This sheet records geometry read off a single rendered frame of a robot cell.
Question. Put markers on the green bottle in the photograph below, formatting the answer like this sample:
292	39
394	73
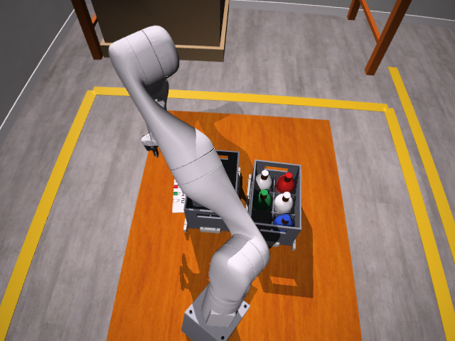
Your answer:
261	201

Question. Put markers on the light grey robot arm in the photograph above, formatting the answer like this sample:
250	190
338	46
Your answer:
143	61

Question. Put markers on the white paper pick list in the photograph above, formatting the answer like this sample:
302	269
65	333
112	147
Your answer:
178	198

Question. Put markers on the red bottle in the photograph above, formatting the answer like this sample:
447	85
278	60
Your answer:
285	183

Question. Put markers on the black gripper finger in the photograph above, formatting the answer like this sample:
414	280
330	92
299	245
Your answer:
154	149

